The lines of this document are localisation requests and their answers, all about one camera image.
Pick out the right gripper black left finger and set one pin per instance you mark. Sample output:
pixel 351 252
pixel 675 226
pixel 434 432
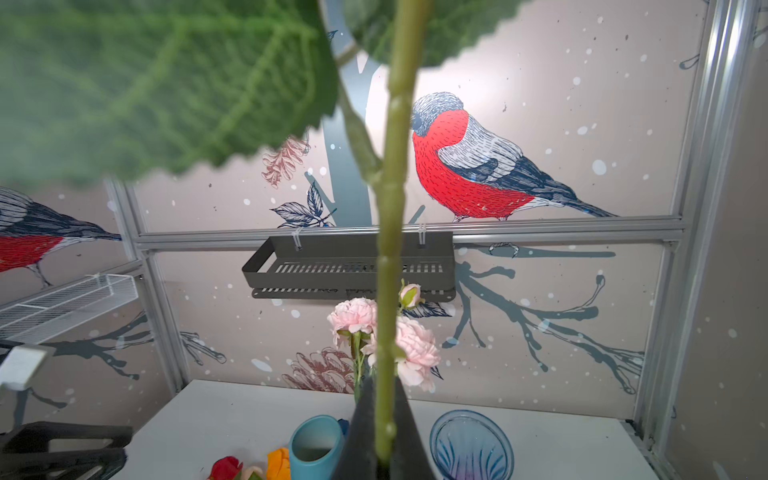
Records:
pixel 358 460

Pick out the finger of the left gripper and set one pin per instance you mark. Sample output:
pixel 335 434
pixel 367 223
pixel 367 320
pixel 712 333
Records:
pixel 78 464
pixel 37 436

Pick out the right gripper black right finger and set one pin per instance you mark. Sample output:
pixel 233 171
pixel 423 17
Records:
pixel 409 458

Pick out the red artificial rose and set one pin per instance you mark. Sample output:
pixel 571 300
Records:
pixel 96 89

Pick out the teal ceramic vase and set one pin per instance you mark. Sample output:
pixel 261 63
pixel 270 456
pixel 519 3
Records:
pixel 315 448

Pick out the blue purple glass vase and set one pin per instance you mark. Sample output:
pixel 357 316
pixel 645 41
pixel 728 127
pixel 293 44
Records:
pixel 466 444

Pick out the orange artificial rose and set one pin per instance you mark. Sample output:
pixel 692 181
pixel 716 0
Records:
pixel 278 465

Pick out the black hanging basket shelf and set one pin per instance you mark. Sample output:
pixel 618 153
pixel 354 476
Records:
pixel 344 266

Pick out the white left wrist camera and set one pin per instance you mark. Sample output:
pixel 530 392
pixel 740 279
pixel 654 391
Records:
pixel 20 362

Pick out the white wire mesh basket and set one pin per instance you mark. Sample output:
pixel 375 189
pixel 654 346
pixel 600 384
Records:
pixel 52 313

